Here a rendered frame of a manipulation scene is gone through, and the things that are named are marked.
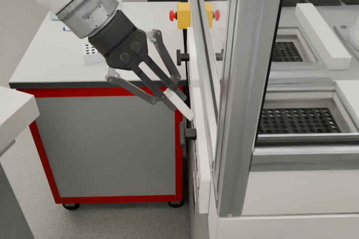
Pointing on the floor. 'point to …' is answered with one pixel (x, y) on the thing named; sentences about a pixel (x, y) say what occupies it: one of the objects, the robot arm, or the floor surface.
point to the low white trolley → (103, 117)
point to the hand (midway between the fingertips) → (179, 104)
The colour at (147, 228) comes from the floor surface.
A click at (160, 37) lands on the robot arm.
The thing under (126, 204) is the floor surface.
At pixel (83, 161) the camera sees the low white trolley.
